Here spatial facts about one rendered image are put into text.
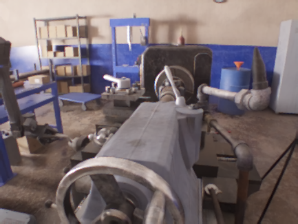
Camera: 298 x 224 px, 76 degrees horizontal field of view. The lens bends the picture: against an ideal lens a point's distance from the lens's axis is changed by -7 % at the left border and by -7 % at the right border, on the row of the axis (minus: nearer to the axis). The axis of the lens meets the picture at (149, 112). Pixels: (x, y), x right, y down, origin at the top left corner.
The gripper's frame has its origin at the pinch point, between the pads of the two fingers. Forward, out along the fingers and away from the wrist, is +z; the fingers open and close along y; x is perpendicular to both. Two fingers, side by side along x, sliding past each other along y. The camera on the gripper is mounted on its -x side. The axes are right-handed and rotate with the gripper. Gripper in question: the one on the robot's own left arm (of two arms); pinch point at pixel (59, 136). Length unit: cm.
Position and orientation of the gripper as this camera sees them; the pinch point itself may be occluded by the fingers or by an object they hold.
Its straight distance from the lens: 110.5
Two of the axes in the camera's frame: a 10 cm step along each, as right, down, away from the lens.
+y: 1.7, -7.9, 5.9
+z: 9.8, 0.7, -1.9
